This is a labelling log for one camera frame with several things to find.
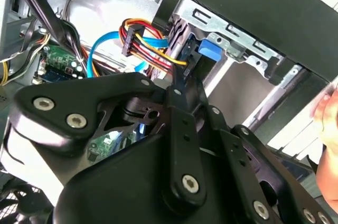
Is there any red orange yellow power wire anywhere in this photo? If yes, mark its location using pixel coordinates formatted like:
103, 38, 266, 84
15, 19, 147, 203
119, 18, 199, 77

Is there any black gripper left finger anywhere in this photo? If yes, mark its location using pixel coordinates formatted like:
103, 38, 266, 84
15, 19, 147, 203
7, 60, 209, 208

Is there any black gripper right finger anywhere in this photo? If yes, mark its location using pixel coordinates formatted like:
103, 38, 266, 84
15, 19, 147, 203
184, 70, 338, 224

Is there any person's bare hand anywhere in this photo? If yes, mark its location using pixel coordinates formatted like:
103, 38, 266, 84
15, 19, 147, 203
313, 80, 338, 208

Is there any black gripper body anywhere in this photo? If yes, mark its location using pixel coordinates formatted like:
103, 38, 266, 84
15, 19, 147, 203
52, 96, 265, 224

